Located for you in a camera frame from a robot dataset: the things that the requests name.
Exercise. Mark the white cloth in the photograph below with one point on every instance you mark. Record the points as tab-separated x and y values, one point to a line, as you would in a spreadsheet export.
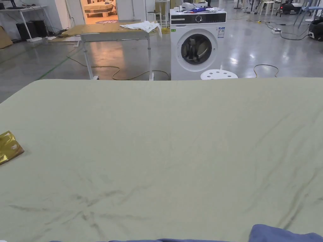
142	26

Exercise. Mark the gold foil bag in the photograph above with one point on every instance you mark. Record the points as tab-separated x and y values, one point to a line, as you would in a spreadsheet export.
8	147

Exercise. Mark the blue garment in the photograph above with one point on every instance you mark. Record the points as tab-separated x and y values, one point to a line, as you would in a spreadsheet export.
277	234

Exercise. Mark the bed with pale green sheet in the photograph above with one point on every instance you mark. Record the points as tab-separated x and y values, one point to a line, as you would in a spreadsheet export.
161	151

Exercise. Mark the white power strip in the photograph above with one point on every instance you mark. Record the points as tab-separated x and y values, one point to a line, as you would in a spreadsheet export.
276	30

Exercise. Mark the white washing machine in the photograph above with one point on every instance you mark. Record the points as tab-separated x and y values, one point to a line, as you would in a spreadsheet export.
196	42

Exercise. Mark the white desk with monitor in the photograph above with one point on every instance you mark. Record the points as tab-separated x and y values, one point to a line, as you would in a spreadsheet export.
22	11

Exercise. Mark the black computer tower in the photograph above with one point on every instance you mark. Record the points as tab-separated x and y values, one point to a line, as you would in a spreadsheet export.
26	30

